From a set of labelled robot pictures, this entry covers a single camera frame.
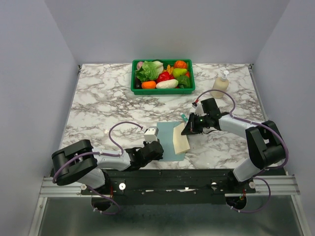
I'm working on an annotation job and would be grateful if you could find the blue-grey envelope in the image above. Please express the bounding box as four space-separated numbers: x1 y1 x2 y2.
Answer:
157 121 185 162

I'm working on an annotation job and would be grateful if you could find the green lettuce toy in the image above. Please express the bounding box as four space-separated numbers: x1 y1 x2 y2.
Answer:
135 61 164 82

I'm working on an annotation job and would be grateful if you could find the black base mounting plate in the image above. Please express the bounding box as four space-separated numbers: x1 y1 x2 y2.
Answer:
50 168 256 206

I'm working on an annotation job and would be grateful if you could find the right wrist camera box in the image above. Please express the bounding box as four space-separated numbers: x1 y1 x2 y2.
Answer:
193 104 204 116

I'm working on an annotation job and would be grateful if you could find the green glue stick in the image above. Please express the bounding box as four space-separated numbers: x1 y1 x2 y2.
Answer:
180 113 188 122

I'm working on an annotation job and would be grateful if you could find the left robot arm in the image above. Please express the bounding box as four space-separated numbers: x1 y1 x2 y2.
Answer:
52 140 164 194

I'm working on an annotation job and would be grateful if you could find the green pear toy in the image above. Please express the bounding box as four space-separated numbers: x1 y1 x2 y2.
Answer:
172 68 188 79

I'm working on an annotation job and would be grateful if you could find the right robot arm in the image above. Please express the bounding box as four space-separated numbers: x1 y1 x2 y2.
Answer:
181 98 288 193

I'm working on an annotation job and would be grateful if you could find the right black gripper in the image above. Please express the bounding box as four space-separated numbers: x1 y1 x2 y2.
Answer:
181 112 210 135

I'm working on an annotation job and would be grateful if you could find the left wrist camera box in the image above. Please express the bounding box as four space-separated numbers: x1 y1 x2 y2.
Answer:
144 126 158 143

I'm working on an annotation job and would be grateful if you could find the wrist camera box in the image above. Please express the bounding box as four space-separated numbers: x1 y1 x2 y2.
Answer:
193 104 204 116
144 126 158 143

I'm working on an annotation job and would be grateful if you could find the white radish toy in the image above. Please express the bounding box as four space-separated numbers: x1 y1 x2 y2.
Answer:
156 79 179 89

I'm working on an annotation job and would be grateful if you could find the green plastic crate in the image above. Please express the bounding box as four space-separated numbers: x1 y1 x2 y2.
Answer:
131 59 195 95

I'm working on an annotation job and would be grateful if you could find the orange pumpkin toy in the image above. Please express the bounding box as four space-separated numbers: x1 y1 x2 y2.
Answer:
174 60 188 69

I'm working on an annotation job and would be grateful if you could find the beige pump bottle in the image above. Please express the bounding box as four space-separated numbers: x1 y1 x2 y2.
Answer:
211 70 229 99

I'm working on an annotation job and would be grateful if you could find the aluminium frame rail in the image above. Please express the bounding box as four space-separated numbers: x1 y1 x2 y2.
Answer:
39 177 81 198

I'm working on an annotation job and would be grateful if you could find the orange carrot toy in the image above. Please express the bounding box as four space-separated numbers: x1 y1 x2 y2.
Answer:
141 81 156 89

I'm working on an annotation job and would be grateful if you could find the green pepper toy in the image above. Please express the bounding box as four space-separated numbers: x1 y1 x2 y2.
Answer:
176 75 191 89

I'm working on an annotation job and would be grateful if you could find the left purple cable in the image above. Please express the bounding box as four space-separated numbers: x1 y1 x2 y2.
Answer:
52 121 144 215

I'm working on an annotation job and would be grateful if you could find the red pepper toy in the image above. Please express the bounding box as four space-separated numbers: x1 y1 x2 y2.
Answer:
156 71 174 84

